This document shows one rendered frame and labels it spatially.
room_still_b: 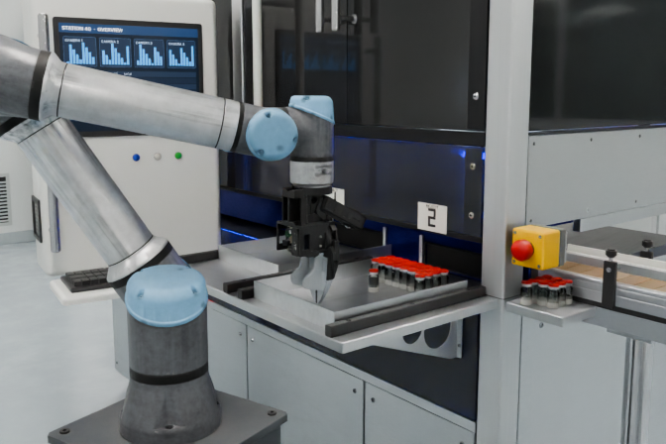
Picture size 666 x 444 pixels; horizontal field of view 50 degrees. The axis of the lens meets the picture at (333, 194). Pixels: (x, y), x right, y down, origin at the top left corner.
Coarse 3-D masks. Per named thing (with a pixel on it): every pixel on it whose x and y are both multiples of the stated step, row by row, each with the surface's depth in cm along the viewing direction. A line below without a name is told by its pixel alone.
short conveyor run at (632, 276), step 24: (648, 240) 140; (576, 264) 150; (600, 264) 138; (624, 264) 134; (648, 264) 137; (576, 288) 140; (600, 288) 136; (624, 288) 132; (648, 288) 130; (600, 312) 136; (624, 312) 132; (648, 312) 128; (648, 336) 129
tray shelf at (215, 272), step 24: (192, 264) 171; (216, 264) 171; (216, 288) 149; (264, 312) 135; (288, 312) 133; (432, 312) 133; (456, 312) 134; (480, 312) 139; (312, 336) 123; (336, 336) 120; (360, 336) 120; (384, 336) 123
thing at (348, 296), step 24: (360, 264) 159; (264, 288) 139; (288, 288) 147; (336, 288) 148; (360, 288) 148; (384, 288) 148; (432, 288) 137; (456, 288) 141; (312, 312) 127; (336, 312) 122; (360, 312) 126
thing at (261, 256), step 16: (256, 240) 182; (272, 240) 185; (224, 256) 173; (240, 256) 167; (256, 256) 178; (272, 256) 178; (288, 256) 178; (352, 256) 168; (384, 256) 175; (256, 272) 162; (272, 272) 157
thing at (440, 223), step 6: (420, 204) 156; (426, 204) 154; (432, 204) 153; (420, 210) 156; (426, 210) 154; (438, 210) 152; (444, 210) 150; (420, 216) 156; (426, 216) 155; (432, 216) 153; (438, 216) 152; (444, 216) 151; (420, 222) 156; (426, 222) 155; (432, 222) 153; (438, 222) 152; (444, 222) 151; (420, 228) 156; (426, 228) 155; (432, 228) 154; (438, 228) 152; (444, 228) 151
